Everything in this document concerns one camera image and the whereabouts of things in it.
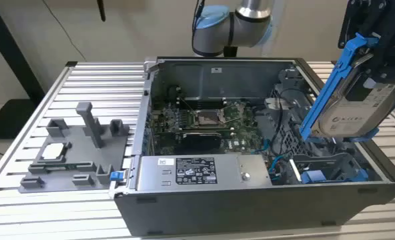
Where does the silver CPU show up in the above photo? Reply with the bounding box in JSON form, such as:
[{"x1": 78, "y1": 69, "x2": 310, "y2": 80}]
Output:
[{"x1": 41, "y1": 143, "x2": 69, "y2": 161}]

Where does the hard disk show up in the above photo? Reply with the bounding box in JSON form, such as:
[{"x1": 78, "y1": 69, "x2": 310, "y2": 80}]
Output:
[
  {"x1": 300, "y1": 31, "x2": 395, "y2": 145},
  {"x1": 300, "y1": 170, "x2": 329, "y2": 184}
]

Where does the socket cover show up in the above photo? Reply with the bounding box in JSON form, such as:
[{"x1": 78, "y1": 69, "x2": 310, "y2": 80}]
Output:
[{"x1": 221, "y1": 102, "x2": 250, "y2": 124}]

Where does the thin black wall cable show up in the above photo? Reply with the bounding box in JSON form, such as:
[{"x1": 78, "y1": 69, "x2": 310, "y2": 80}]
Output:
[{"x1": 42, "y1": 0, "x2": 89, "y2": 62}]

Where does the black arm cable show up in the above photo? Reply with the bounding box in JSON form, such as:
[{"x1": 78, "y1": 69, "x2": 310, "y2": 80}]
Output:
[{"x1": 193, "y1": 0, "x2": 207, "y2": 31}]

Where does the black looped wire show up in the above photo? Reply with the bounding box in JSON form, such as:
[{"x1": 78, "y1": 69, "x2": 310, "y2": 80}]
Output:
[{"x1": 272, "y1": 88, "x2": 302, "y2": 154}]

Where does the black stand with base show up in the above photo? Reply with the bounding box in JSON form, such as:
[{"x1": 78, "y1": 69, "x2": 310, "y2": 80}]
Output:
[{"x1": 0, "y1": 0, "x2": 46, "y2": 140}]

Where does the grey parts rack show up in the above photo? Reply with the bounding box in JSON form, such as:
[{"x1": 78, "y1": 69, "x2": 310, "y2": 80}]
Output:
[{"x1": 18, "y1": 101, "x2": 131, "y2": 195}]

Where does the green RAM stick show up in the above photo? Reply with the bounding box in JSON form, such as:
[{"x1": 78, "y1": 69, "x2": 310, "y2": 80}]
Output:
[{"x1": 34, "y1": 162, "x2": 94, "y2": 172}]

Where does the thin blue wire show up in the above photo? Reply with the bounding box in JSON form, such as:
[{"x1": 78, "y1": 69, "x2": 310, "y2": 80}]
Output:
[
  {"x1": 254, "y1": 106, "x2": 288, "y2": 154},
  {"x1": 268, "y1": 152, "x2": 289, "y2": 176}
]

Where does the green motherboard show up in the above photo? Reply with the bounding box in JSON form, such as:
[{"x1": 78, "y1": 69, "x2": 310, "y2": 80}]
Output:
[{"x1": 146, "y1": 98, "x2": 269, "y2": 156}]

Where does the CPU socket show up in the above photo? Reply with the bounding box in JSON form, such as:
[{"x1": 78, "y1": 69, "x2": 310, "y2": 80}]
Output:
[{"x1": 191, "y1": 108, "x2": 229, "y2": 127}]

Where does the locking lever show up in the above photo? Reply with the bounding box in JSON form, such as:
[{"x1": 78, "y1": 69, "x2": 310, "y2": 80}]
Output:
[{"x1": 179, "y1": 96, "x2": 197, "y2": 113}]

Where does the graphics card with black fan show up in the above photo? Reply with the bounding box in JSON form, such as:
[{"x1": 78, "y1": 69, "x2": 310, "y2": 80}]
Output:
[{"x1": 157, "y1": 129, "x2": 234, "y2": 154}]

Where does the open grey PC case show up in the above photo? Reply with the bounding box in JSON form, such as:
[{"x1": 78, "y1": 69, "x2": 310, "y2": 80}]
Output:
[{"x1": 109, "y1": 56, "x2": 395, "y2": 237}]

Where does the silver power supply unit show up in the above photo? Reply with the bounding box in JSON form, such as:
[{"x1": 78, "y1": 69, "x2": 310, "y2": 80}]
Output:
[{"x1": 135, "y1": 154, "x2": 274, "y2": 189}]

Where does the black antenna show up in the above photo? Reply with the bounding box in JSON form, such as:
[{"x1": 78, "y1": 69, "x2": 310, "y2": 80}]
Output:
[{"x1": 97, "y1": 0, "x2": 107, "y2": 23}]

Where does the metal disk bay cage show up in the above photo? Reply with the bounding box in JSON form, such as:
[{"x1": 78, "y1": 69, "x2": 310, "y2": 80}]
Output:
[{"x1": 269, "y1": 68, "x2": 386, "y2": 186}]

